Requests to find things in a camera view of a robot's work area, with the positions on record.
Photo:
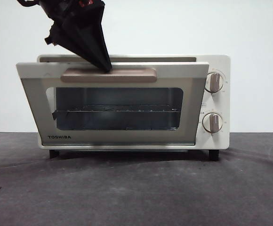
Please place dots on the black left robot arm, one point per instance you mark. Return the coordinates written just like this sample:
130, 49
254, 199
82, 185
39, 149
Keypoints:
56, 9

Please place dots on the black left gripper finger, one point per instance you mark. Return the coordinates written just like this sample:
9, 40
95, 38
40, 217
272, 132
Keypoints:
66, 40
94, 40

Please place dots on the beige oven knob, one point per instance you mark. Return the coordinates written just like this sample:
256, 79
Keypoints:
212, 122
213, 82

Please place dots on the cream Toshiba toaster oven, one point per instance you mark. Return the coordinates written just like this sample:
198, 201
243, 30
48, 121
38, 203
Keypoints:
223, 141

